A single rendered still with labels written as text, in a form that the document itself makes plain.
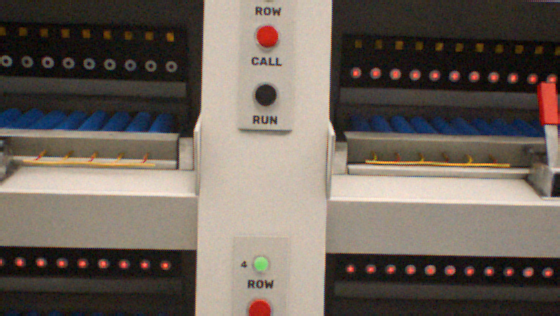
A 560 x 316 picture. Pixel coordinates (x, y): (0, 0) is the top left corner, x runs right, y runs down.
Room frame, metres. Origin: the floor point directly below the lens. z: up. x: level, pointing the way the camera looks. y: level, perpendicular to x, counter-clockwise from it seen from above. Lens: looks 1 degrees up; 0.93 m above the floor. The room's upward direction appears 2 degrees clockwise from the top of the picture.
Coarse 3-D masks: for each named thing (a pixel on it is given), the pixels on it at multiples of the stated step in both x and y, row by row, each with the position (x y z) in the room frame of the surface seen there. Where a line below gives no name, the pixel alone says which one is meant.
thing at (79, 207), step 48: (144, 96) 0.60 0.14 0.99; (192, 144) 0.47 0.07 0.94; (0, 192) 0.42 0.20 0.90; (48, 192) 0.43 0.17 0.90; (96, 192) 0.43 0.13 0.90; (144, 192) 0.43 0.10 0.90; (192, 192) 0.44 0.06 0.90; (0, 240) 0.44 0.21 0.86; (48, 240) 0.44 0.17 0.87; (96, 240) 0.44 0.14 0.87; (144, 240) 0.44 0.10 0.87; (192, 240) 0.44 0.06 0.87
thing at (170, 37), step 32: (0, 32) 0.57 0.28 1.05; (32, 32) 0.57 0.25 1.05; (64, 32) 0.57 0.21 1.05; (96, 32) 0.58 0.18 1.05; (128, 32) 0.58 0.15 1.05; (160, 32) 0.58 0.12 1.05; (0, 64) 0.59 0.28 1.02; (32, 64) 0.59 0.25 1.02; (96, 64) 0.59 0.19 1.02; (160, 64) 0.59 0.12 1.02
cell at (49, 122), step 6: (48, 114) 0.54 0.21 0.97; (54, 114) 0.54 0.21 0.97; (60, 114) 0.55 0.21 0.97; (42, 120) 0.52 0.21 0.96; (48, 120) 0.52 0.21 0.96; (54, 120) 0.53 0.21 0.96; (60, 120) 0.54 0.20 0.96; (36, 126) 0.50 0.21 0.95; (42, 126) 0.51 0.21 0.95; (48, 126) 0.52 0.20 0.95; (54, 126) 0.53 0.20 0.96
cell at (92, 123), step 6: (96, 114) 0.54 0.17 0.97; (102, 114) 0.55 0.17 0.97; (90, 120) 0.53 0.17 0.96; (96, 120) 0.53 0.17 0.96; (102, 120) 0.54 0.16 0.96; (108, 120) 0.55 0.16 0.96; (84, 126) 0.51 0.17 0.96; (90, 126) 0.51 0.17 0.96; (96, 126) 0.52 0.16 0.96; (102, 126) 0.53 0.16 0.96
